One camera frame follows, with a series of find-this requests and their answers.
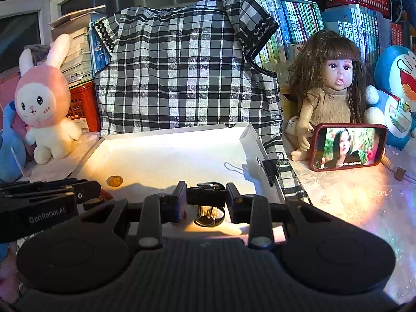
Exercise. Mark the blue spotted plush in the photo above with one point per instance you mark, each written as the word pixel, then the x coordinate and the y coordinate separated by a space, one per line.
pixel 9 149

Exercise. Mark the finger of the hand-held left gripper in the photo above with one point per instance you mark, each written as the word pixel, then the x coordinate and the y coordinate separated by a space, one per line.
pixel 89 191
pixel 39 185

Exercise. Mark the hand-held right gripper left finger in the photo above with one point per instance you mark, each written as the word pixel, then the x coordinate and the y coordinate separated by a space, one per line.
pixel 178 203

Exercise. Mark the long-haired doll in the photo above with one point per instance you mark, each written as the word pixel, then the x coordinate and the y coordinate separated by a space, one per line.
pixel 338 71

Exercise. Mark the pink hooded bunny plush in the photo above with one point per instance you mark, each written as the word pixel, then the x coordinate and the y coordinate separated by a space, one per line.
pixel 42 104

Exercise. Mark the blue cat plush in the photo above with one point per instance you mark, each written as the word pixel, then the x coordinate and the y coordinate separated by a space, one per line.
pixel 396 81

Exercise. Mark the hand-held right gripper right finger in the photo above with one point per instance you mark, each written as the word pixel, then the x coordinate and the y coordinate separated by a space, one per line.
pixel 233 203

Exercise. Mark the black white plaid cloth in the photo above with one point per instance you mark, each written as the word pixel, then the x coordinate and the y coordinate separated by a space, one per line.
pixel 182 71

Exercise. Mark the red plastic crate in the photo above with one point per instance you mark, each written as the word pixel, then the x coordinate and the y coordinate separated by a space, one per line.
pixel 84 107

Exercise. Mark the white cardboard box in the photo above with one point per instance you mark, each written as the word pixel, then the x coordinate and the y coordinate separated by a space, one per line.
pixel 169 156

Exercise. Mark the stack of white books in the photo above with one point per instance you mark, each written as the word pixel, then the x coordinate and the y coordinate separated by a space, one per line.
pixel 78 58

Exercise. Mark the pink bag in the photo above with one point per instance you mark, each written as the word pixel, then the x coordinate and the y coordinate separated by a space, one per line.
pixel 8 91

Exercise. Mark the row of books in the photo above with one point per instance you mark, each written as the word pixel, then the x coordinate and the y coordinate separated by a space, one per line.
pixel 292 19

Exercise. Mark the brown walnut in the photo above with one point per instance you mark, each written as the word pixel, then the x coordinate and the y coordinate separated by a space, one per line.
pixel 115 181

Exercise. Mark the blue book bundle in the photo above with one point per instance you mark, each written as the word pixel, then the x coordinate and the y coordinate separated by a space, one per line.
pixel 99 52

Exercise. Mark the grey cloth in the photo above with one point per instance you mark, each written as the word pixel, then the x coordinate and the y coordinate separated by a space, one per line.
pixel 37 51

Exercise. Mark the red-cased smartphone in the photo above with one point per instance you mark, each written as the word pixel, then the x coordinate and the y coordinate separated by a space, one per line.
pixel 347 148

